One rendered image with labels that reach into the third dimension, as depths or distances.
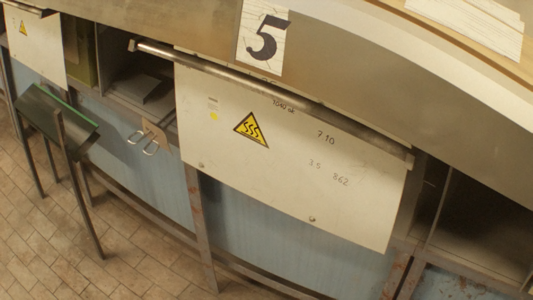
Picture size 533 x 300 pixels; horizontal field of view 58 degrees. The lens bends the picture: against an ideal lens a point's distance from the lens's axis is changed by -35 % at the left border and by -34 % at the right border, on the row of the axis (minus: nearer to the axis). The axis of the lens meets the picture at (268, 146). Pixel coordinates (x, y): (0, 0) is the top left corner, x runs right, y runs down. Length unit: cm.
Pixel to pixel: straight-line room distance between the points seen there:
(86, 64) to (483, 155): 158
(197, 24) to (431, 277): 112
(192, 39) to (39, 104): 151
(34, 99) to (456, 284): 196
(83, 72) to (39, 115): 40
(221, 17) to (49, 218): 206
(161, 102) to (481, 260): 121
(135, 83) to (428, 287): 122
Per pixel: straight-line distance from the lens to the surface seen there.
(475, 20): 98
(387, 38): 101
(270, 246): 221
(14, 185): 331
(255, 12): 111
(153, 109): 210
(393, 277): 191
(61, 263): 284
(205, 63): 136
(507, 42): 96
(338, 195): 155
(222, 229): 231
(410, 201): 163
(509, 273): 177
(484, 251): 178
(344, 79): 107
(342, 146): 144
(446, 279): 191
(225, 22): 115
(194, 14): 119
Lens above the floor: 223
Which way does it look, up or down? 45 degrees down
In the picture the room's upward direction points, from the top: straight up
